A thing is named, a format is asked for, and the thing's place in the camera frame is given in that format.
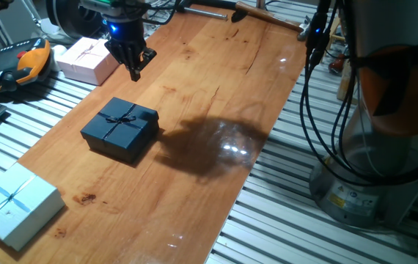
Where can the orange black teach pendant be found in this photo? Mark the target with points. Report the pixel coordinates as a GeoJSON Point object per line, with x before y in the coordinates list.
{"type": "Point", "coordinates": [11, 67]}

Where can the dark open box base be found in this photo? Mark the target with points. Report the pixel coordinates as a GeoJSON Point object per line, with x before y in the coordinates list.
{"type": "Point", "coordinates": [128, 155]}

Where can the pink gift box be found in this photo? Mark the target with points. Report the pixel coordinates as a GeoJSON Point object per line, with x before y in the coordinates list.
{"type": "Point", "coordinates": [88, 60]}

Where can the black filament spool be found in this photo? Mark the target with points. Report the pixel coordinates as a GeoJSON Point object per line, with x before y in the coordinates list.
{"type": "Point", "coordinates": [66, 16]}

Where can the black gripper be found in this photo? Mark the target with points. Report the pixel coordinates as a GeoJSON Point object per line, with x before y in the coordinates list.
{"type": "Point", "coordinates": [126, 31]}

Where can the black bar clamp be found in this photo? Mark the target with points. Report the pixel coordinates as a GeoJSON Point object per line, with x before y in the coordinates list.
{"type": "Point", "coordinates": [209, 4]}

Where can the light blue gift box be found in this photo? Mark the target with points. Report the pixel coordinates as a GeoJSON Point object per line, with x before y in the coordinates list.
{"type": "Point", "coordinates": [14, 209]}

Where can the glossy wooden board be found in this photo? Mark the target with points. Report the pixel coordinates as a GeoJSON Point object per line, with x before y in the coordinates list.
{"type": "Point", "coordinates": [194, 165]}

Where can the dark blue ribboned box lid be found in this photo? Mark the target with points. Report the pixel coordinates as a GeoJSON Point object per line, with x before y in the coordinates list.
{"type": "Point", "coordinates": [121, 128]}

